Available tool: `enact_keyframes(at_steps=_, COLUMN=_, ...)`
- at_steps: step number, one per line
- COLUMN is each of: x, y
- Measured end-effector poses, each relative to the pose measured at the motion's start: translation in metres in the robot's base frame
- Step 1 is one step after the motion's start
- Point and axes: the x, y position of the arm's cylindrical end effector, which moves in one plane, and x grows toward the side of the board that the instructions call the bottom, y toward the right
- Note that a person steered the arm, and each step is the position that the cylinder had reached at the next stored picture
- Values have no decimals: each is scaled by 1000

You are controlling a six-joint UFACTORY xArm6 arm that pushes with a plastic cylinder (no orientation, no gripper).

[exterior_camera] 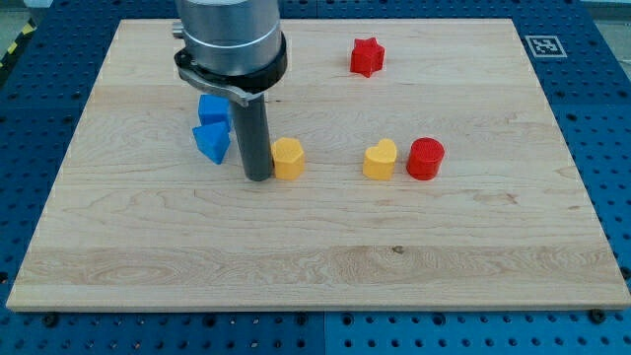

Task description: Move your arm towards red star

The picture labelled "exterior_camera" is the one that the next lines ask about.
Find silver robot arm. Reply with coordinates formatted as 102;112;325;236
173;0;287;107

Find red star block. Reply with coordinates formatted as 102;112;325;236
350;37;386;78

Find yellow hexagon block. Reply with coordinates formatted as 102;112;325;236
271;137;306;180

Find yellow heart block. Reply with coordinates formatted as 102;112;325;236
362;138;397;180

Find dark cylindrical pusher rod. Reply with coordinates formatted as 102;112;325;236
230;94;273;181

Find blue triangle block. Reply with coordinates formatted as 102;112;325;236
192;121;231;165

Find red cylinder block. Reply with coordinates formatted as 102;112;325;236
406;137;445;180

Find wooden board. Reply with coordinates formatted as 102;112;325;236
7;19;630;313

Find blue cube block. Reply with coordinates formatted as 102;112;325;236
197;94;232;130

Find white fiducial marker tag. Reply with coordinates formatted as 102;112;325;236
525;35;567;58

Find black bolt left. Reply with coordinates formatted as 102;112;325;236
41;313;59;328

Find black bolt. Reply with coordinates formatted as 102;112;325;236
589;309;606;324
41;313;59;328

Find black bolt right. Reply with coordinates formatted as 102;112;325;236
589;309;606;324

